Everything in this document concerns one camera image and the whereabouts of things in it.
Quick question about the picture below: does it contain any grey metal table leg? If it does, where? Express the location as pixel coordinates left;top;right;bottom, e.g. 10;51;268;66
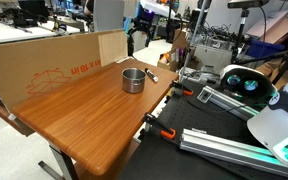
37;143;79;180

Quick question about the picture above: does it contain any blue plastic bin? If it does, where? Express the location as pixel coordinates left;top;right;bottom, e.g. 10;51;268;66
245;39;286;59

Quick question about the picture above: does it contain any long aluminium extrusion rail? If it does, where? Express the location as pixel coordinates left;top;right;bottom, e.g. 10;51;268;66
179;127;288;180

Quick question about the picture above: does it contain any white VR headset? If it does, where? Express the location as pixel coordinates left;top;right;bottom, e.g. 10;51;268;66
219;64;279;102

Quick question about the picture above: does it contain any light wooden board panel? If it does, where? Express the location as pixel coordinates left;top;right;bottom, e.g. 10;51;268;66
97;29;129;67

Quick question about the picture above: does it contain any black white Expo marker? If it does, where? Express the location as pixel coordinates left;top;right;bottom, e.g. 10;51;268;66
144;67;160;84

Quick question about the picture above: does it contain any brown cardboard box sheet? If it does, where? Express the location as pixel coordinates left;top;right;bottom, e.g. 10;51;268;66
0;31;102;113

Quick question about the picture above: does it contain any white workbench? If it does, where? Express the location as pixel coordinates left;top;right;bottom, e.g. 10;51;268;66
0;21;82;47

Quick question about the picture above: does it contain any short aluminium extrusion rail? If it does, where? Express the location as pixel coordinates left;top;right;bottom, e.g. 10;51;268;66
196;85;269;122

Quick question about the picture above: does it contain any slanted silver metal pole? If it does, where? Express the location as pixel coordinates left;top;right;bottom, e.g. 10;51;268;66
178;0;209;83

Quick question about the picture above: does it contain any black perforated breadboard table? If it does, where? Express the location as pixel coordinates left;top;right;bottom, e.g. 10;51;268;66
118;79;288;180

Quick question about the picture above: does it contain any black orange bar clamp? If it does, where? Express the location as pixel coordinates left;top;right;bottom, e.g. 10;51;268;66
141;112;178;141
169;80;195;98

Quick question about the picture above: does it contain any small silver pot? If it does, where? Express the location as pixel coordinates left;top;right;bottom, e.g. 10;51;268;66
121;67;148;95

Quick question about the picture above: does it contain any black camera tripod stand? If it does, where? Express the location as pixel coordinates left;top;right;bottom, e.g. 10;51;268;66
226;0;272;65

